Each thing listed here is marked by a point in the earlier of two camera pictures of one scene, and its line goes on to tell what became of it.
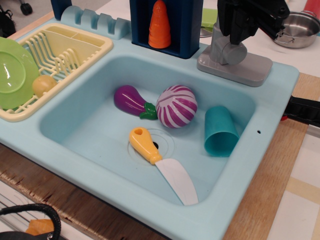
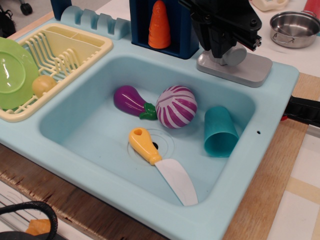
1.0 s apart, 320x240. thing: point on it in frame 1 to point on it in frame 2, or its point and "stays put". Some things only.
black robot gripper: [241, 19] to [239, 18]
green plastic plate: [19, 74] stays put
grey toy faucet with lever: [229, 62] stays put
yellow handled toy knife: [176, 173] stays put
